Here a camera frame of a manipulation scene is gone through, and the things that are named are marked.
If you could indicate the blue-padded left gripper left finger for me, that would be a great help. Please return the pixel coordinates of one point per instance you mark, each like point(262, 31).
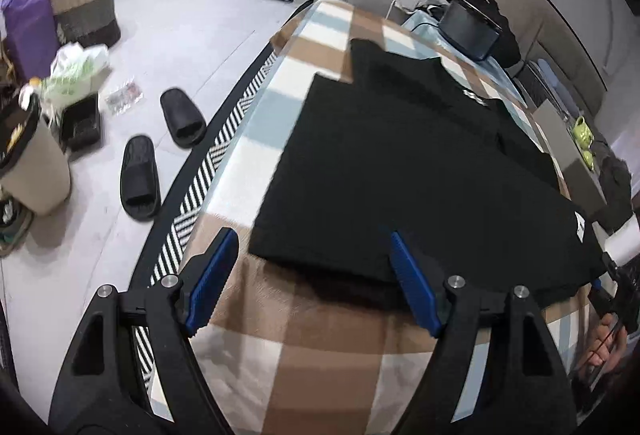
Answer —
point(175, 308)

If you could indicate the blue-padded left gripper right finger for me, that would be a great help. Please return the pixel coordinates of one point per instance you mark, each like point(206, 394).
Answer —
point(447, 307)

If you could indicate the black knit garment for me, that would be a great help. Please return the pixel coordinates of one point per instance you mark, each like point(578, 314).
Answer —
point(405, 147)

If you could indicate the person's right hand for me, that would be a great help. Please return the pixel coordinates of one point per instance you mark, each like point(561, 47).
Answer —
point(604, 349)

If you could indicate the white paper roll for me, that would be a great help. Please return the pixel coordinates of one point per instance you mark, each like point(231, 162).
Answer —
point(624, 245)

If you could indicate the grey storage box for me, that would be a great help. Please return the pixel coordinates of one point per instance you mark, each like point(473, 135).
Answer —
point(582, 183)

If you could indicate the checkered brown blue blanket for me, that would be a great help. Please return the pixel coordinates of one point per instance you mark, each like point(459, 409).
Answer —
point(281, 358)

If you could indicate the black slipper near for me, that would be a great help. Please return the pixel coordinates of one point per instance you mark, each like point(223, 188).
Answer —
point(139, 186)

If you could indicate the black slipper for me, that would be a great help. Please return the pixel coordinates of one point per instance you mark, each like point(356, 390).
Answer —
point(186, 124)
point(139, 186)

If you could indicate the green plush toy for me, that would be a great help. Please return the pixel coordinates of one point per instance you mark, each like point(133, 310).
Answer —
point(583, 138)

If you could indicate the black slipper far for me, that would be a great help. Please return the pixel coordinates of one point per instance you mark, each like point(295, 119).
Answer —
point(186, 124)

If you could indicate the beige trash bin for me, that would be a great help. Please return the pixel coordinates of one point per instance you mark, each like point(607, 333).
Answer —
point(34, 168)

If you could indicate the small black box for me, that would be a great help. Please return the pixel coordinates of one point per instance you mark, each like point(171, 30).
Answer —
point(80, 126)

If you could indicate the white green plastic bag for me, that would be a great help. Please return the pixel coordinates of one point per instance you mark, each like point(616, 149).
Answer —
point(71, 75)

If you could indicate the black jacket pile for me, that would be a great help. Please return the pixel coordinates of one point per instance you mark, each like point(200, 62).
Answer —
point(506, 51)

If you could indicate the purple bag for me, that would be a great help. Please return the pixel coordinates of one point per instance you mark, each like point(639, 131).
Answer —
point(30, 36)

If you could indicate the woven straw basket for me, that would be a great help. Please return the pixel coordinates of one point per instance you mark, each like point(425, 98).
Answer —
point(86, 22)

